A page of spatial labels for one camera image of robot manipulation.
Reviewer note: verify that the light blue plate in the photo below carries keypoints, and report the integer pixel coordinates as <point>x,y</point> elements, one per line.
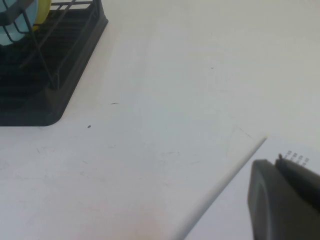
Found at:
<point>15,5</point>

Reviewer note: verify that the yellow plate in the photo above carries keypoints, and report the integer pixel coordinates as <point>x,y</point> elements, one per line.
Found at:
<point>43,10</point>

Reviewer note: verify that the black plastic drip tray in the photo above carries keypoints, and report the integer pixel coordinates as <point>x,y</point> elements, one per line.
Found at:
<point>75,75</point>

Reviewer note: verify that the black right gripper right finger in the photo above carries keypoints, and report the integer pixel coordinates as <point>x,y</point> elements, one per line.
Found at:
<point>302,180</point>

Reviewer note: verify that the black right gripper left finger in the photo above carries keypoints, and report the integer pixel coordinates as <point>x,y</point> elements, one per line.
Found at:
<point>275,207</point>

